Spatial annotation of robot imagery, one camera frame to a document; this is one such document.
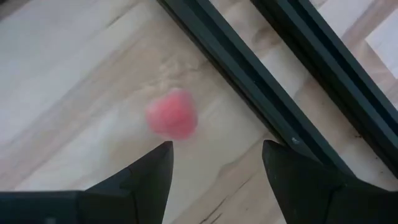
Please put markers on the pink toy peach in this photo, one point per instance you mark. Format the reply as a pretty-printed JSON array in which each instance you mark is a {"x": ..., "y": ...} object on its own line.
[{"x": 172, "y": 115}]

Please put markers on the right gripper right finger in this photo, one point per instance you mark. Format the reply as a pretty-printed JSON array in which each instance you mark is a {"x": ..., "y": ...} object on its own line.
[{"x": 311, "y": 199}]

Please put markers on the black aluminium table frame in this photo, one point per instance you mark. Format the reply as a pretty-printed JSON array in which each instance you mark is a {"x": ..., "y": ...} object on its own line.
[{"x": 248, "y": 77}]

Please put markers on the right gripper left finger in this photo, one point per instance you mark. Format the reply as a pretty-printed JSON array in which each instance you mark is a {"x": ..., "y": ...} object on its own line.
[{"x": 124, "y": 202}]

